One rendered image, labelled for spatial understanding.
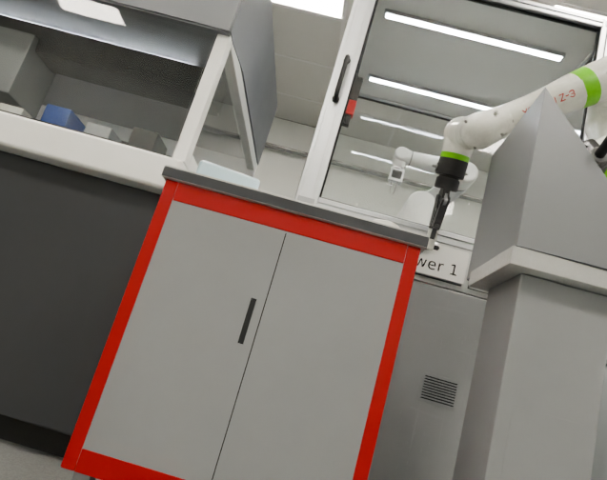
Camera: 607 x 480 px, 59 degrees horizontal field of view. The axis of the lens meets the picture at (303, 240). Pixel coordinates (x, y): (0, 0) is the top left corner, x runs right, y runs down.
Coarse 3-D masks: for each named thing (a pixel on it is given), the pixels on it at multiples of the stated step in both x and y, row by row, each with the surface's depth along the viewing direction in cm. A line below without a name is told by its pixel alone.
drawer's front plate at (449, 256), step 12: (432, 252) 177; (444, 252) 177; (456, 252) 177; (420, 264) 175; (432, 264) 176; (444, 264) 176; (456, 264) 176; (432, 276) 176; (444, 276) 175; (456, 276) 175
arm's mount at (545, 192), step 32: (544, 96) 119; (544, 128) 117; (512, 160) 131; (544, 160) 115; (576, 160) 114; (512, 192) 123; (544, 192) 113; (576, 192) 112; (480, 224) 146; (512, 224) 117; (544, 224) 111; (576, 224) 111; (480, 256) 137; (576, 256) 109
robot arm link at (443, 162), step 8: (440, 160) 168; (448, 160) 166; (456, 160) 165; (440, 168) 168; (448, 168) 166; (456, 168) 166; (464, 168) 167; (448, 176) 167; (456, 176) 166; (464, 176) 169
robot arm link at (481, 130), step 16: (560, 80) 155; (576, 80) 153; (528, 96) 154; (560, 96) 152; (576, 96) 152; (480, 112) 154; (496, 112) 152; (512, 112) 152; (464, 128) 154; (480, 128) 151; (496, 128) 151; (512, 128) 153; (464, 144) 158; (480, 144) 153
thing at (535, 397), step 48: (480, 288) 134; (528, 288) 112; (576, 288) 112; (480, 336) 127; (528, 336) 109; (576, 336) 109; (480, 384) 118; (528, 384) 107; (576, 384) 107; (480, 432) 110; (528, 432) 104; (576, 432) 104
